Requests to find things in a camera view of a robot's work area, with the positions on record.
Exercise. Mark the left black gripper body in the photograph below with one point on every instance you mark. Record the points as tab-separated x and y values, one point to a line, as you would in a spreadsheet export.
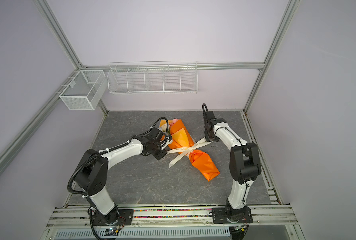
157	152

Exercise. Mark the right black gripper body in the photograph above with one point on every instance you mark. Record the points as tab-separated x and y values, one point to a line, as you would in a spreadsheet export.
209	137

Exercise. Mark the cream fake rose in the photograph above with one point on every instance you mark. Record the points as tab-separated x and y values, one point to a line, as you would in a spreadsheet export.
164	127

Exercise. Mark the orange wrapping paper sheet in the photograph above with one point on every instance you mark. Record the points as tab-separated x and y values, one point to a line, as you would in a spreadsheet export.
198	159

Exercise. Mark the white printed ribbon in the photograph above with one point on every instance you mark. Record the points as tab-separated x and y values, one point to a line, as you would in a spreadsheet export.
186	151

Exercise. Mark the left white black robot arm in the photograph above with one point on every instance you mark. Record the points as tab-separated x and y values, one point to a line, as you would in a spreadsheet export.
90	176

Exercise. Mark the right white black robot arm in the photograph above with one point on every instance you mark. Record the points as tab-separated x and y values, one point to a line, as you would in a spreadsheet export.
244	166

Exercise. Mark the white mesh box basket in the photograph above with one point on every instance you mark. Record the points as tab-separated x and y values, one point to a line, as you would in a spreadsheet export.
85	90

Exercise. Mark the white wire shelf basket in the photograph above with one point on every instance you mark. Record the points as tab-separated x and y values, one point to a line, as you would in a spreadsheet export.
153	77

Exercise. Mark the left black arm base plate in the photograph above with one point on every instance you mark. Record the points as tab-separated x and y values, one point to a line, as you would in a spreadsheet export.
114	218

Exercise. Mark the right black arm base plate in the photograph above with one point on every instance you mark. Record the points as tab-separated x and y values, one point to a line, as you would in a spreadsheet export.
226	215

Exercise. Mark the white slotted cable duct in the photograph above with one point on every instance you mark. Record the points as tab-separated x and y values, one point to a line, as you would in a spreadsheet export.
143	233

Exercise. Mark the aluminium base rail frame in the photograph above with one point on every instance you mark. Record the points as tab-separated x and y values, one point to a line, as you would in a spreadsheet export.
77	217

